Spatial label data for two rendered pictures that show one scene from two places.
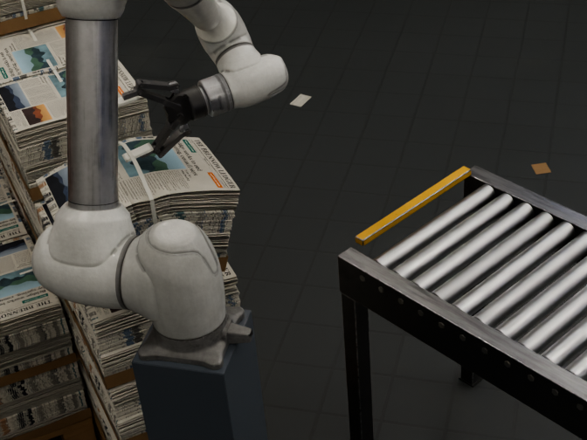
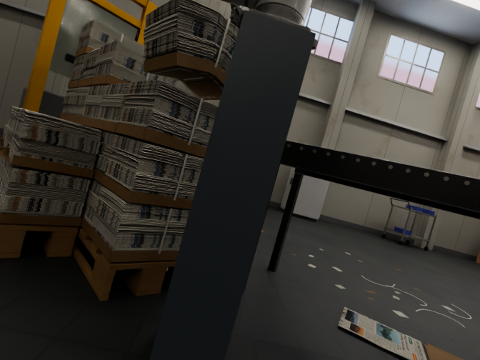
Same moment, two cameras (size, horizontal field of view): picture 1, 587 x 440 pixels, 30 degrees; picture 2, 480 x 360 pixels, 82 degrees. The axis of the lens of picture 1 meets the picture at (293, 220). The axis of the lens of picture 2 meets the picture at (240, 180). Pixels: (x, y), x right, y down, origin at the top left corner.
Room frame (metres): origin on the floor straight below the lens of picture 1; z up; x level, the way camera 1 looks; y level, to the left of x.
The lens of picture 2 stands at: (0.94, 0.54, 0.59)
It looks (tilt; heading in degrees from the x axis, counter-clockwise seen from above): 2 degrees down; 337
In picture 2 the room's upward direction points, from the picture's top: 16 degrees clockwise
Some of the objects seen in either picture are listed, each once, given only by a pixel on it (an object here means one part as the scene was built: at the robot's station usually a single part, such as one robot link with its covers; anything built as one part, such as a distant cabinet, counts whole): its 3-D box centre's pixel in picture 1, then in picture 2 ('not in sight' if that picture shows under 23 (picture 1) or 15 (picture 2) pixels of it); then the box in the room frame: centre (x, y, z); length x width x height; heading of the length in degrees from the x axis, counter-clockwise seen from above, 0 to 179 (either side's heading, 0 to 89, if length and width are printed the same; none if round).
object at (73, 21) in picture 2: not in sight; (96, 47); (3.69, 0.99, 1.27); 0.57 x 0.01 x 0.65; 112
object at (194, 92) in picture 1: (184, 106); (239, 18); (2.21, 0.23, 1.27); 0.09 x 0.07 x 0.08; 111
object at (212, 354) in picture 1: (199, 326); (282, 31); (1.71, 0.21, 1.03); 0.22 x 0.18 x 0.06; 72
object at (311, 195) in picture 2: not in sight; (306, 185); (5.72, -2.95, 0.68); 0.69 x 0.63 x 1.36; 72
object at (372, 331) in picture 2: not in sight; (380, 333); (1.83, -0.76, 0.01); 0.37 x 0.28 x 0.01; 40
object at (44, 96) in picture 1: (74, 126); (136, 78); (2.72, 0.60, 0.95); 0.38 x 0.29 x 0.23; 112
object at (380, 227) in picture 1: (414, 204); not in sight; (2.38, -0.33, 0.81); 0.43 x 0.03 x 0.02; 130
